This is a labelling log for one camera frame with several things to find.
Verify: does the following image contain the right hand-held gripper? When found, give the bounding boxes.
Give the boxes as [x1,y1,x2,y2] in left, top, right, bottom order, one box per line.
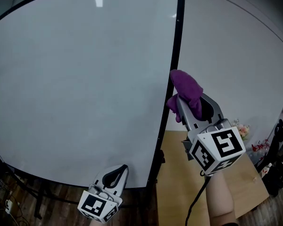
[176,93,246,176]

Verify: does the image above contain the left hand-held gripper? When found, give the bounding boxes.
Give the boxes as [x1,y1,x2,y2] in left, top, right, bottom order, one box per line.
[77,164,130,223]

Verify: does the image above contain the purple cleaning cloth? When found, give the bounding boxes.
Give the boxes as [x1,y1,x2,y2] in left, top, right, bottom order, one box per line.
[166,69,203,123]

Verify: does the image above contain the whiteboard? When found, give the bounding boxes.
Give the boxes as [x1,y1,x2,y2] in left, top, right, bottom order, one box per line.
[0,0,186,189]

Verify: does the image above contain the person's right forearm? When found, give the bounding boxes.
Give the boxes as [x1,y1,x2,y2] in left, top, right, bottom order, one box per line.
[206,172,235,226]

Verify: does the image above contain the pink flower bouquet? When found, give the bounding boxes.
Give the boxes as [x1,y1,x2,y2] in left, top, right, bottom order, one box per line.
[233,119,250,141]

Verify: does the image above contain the clear bag with red items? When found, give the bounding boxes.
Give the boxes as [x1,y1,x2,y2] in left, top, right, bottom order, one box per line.
[251,139,271,160]

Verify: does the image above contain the light wooden table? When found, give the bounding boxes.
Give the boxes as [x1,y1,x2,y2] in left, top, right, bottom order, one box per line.
[155,130,270,226]

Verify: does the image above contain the black office chair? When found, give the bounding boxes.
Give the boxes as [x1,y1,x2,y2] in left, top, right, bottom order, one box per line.
[254,119,283,197]

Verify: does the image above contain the white bottle red label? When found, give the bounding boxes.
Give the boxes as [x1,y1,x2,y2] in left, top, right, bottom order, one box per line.
[261,162,273,178]

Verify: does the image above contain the white power strip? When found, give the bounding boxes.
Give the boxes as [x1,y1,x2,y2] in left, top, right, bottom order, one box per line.
[5,199,14,214]

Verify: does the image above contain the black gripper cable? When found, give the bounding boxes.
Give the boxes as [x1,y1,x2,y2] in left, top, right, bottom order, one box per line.
[185,170,213,226]

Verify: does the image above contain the black coiled cable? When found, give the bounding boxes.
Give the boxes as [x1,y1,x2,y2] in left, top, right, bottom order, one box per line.
[4,194,24,221]

